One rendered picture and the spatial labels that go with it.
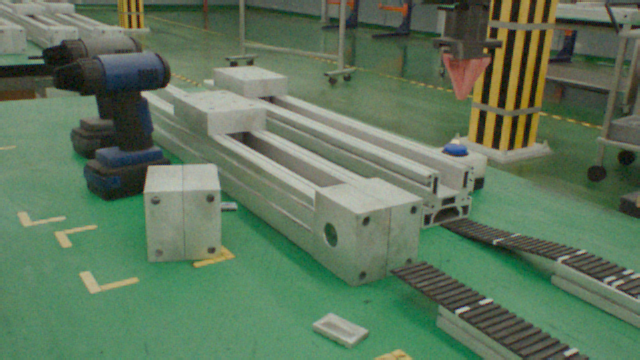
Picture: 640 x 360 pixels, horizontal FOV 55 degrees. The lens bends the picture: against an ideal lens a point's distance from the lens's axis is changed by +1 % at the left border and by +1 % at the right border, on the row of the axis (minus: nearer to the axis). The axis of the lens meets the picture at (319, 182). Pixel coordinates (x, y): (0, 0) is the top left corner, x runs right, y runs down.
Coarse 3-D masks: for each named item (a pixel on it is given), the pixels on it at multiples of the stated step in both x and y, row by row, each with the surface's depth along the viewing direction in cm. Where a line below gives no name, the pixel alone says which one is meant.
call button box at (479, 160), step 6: (438, 150) 107; (468, 150) 107; (456, 156) 103; (462, 156) 103; (468, 156) 104; (474, 156) 104; (480, 156) 104; (474, 162) 103; (480, 162) 104; (480, 168) 104; (480, 174) 105; (474, 180) 104; (480, 180) 105; (474, 186) 105; (480, 186) 106
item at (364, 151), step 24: (288, 120) 116; (312, 120) 122; (336, 120) 115; (312, 144) 110; (336, 144) 104; (360, 144) 99; (384, 144) 104; (408, 144) 100; (360, 168) 99; (384, 168) 95; (408, 168) 89; (432, 168) 95; (456, 168) 91; (432, 192) 89; (456, 192) 91; (432, 216) 89; (456, 216) 92
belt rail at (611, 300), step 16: (560, 272) 73; (576, 272) 71; (560, 288) 73; (576, 288) 71; (592, 288) 70; (608, 288) 68; (592, 304) 70; (608, 304) 68; (624, 304) 67; (624, 320) 67
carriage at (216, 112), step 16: (176, 96) 110; (192, 96) 111; (208, 96) 111; (224, 96) 112; (240, 96) 113; (176, 112) 111; (192, 112) 105; (208, 112) 99; (224, 112) 101; (240, 112) 102; (256, 112) 104; (208, 128) 100; (224, 128) 102; (240, 128) 103; (256, 128) 105
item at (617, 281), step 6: (630, 270) 71; (612, 276) 69; (618, 276) 69; (624, 276) 70; (630, 276) 70; (636, 276) 69; (606, 282) 68; (612, 282) 68; (618, 282) 68; (624, 282) 68; (630, 282) 69
